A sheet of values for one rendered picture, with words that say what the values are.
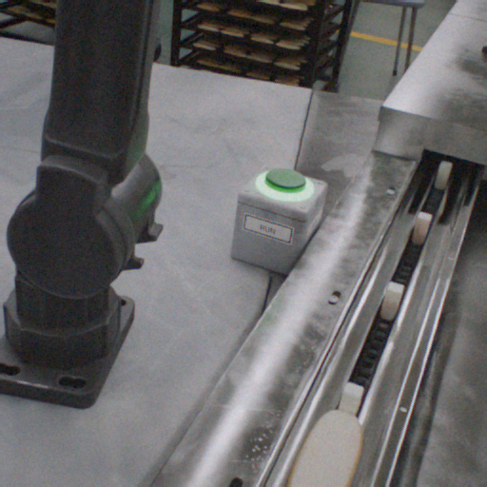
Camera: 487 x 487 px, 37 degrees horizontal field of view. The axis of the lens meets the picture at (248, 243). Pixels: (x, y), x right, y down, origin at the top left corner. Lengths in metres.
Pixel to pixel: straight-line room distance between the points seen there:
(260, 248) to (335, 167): 0.26
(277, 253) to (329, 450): 0.25
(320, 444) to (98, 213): 0.21
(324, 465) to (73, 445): 0.17
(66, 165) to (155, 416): 0.20
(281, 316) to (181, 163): 0.35
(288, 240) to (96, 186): 0.28
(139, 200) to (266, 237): 0.21
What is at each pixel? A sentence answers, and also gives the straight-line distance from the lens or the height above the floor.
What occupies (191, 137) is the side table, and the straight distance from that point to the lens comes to 0.96.
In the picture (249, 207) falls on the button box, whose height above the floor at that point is 0.88.
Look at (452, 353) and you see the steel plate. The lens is 0.67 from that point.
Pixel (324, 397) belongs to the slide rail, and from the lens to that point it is 0.54.
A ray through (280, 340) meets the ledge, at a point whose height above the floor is 0.86.
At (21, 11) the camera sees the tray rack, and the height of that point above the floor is 0.23.
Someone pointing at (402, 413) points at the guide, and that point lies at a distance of 0.53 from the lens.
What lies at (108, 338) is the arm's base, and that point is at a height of 0.85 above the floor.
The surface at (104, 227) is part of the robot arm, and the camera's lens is 0.46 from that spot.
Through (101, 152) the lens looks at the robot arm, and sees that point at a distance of 0.46.
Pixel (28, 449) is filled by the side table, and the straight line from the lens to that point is 0.54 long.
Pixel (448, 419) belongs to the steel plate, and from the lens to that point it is 0.60.
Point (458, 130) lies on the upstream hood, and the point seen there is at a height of 0.91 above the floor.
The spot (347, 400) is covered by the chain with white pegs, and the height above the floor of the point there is 0.86.
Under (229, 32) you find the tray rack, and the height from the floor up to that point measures 0.38.
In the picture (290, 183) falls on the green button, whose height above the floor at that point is 0.91.
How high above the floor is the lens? 1.22
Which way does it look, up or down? 33 degrees down
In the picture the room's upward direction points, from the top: 8 degrees clockwise
